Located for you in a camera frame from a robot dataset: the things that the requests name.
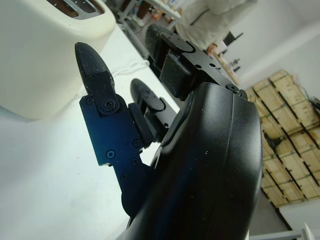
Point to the cream two-slot toaster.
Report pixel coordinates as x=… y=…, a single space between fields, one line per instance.
x=37 y=62

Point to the standing person in white jacket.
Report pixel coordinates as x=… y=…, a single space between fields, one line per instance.
x=207 y=17

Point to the person's left hand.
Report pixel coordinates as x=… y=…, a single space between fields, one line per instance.
x=212 y=48

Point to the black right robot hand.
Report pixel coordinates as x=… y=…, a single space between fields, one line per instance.
x=200 y=162

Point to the wooden crate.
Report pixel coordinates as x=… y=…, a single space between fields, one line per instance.
x=287 y=125

